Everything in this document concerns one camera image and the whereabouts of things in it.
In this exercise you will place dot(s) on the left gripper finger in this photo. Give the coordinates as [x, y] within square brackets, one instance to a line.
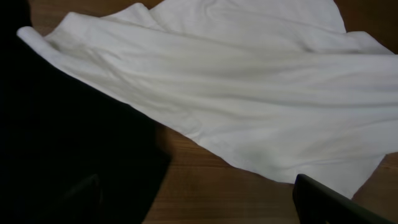
[315, 203]

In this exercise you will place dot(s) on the white t-shirt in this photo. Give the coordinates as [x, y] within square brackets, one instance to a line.
[278, 88]

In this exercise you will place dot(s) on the black garment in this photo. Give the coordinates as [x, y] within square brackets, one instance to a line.
[69, 153]

